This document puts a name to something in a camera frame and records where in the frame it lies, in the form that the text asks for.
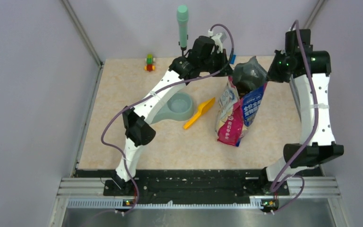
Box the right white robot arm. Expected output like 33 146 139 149
258 29 344 195

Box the yellow plastic scoop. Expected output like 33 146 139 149
183 97 216 130

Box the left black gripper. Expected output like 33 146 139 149
199 49 234 77

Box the purple cable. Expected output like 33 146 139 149
268 19 319 214
101 23 235 217

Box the green microphone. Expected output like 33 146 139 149
176 5 189 51

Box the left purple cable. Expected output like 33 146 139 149
101 23 235 217

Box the green double pet bowl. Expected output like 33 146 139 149
151 92 194 124

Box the colourful toy block figure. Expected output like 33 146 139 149
144 54 156 72

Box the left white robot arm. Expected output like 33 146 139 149
113 33 233 195

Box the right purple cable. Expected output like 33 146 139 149
268 19 319 214

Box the grey cable duct strip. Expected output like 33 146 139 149
67 198 263 210

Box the cat food bag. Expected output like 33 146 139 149
215 56 267 147

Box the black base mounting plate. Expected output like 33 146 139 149
73 167 323 206

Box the blue block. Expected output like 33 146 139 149
230 54 236 64

